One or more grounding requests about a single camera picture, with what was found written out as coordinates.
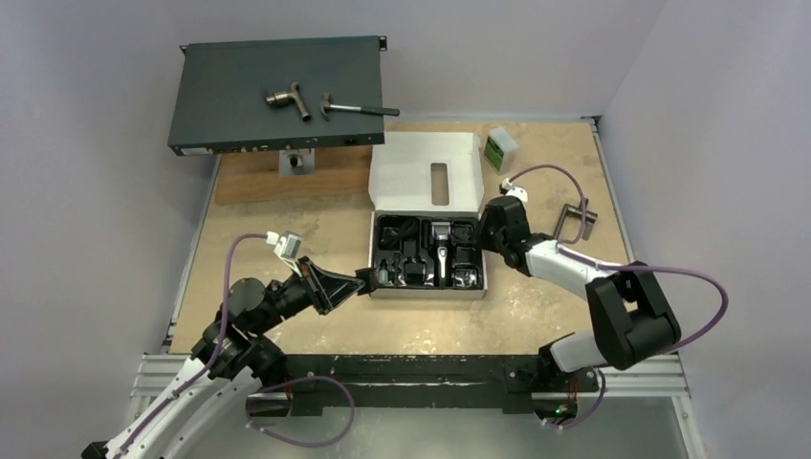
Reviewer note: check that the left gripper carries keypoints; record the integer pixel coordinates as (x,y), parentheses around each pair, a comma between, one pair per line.
(324,289)

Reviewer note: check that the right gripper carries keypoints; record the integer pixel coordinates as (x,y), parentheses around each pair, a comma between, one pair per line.
(485,230)

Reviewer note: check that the white hair clipper kit box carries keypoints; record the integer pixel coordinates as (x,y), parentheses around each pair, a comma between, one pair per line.
(426,173)

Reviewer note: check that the small black comb guard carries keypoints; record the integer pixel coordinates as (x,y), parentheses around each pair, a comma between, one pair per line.
(415,272)

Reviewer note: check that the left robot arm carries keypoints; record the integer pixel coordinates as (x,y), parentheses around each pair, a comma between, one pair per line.
(232,359)

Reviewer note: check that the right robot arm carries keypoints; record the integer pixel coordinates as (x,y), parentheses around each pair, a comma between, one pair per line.
(631,319)

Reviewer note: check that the black silver hair clipper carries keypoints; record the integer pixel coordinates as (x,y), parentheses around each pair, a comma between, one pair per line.
(440,236)

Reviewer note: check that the white foam block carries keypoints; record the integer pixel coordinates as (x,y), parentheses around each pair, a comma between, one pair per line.
(500,149)

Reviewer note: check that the metal clamp tool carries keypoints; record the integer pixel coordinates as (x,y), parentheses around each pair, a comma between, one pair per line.
(585,217)

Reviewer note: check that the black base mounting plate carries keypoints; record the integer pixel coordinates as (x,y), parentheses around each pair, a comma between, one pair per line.
(309,383)

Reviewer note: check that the black plastic insert tray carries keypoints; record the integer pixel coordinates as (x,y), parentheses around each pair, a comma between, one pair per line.
(396,239)

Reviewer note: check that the wooden board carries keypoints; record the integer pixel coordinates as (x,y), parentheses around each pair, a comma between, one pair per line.
(254,177)

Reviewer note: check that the small claw hammer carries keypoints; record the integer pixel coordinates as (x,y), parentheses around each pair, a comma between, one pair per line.
(327,106)

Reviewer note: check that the metal pipe tee fitting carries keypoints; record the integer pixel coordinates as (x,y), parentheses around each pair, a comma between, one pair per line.
(288,97)

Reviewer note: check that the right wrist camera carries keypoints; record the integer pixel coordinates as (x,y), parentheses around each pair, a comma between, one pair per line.
(509,188)

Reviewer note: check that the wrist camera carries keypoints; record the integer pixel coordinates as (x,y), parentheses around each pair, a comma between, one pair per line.
(285,244)
(509,188)

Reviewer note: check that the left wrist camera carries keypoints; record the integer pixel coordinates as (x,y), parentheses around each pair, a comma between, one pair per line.
(285,244)

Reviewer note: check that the small metal bracket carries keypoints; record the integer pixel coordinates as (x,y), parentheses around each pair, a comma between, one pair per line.
(293,163)

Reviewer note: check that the dark rack-mount equipment case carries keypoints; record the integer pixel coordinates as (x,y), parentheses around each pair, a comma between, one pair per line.
(219,107)

